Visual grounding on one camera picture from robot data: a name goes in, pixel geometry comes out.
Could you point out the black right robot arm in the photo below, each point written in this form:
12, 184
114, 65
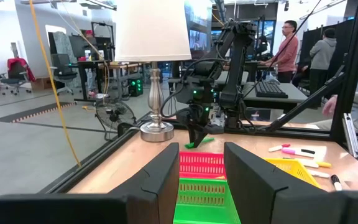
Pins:
241, 56

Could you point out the red capped whiteboard marker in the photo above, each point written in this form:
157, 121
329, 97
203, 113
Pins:
278, 148

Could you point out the yellow capped whiteboard marker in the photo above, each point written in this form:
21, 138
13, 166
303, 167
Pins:
317, 163

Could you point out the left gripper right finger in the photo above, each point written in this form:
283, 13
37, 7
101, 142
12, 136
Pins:
253, 193

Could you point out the red jacket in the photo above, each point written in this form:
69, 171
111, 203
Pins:
19, 67

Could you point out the person's hand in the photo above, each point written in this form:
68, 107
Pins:
329, 105

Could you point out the yellow plastic basket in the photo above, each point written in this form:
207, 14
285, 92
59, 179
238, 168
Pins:
294, 169

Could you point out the green plastic basket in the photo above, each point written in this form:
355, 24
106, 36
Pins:
204, 202

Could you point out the table lamp white shade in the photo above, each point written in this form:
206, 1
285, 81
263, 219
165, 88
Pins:
152, 31

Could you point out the black capped whiteboard marker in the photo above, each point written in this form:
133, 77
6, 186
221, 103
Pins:
336, 183
308, 151

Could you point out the black floor fan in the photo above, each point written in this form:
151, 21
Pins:
115, 113

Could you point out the black aluminium table frame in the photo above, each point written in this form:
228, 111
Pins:
351, 77

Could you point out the red plastic basket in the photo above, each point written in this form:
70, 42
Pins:
200, 165

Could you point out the dark office chair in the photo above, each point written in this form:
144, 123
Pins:
63, 73

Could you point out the black desk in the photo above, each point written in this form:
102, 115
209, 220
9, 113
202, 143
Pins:
82, 63

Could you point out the cardboard box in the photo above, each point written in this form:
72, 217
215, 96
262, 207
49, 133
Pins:
41, 84

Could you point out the silver aluminium bar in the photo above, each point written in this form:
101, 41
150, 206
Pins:
352, 137

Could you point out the black partition screen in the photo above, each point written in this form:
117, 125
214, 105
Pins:
340, 46

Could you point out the computer tower green lights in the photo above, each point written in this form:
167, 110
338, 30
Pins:
135, 87

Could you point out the grey desk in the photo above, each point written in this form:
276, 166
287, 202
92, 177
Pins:
294, 97

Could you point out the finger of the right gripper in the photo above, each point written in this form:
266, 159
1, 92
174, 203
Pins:
193, 137
203, 134

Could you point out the pink capped whiteboard marker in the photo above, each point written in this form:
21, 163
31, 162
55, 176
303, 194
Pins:
292, 152

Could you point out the large wall display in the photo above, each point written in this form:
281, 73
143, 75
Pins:
197, 31

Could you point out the black keyboard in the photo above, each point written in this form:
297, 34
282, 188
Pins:
270, 89

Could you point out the green thin marker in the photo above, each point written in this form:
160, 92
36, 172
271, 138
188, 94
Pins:
209, 139

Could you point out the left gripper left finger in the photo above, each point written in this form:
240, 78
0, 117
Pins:
154, 193

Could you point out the silver metal bracket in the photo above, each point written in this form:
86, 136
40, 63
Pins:
217, 119

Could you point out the black monitor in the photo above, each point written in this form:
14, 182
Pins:
79, 46

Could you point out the wooden desk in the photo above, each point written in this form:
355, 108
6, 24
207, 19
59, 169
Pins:
126, 66

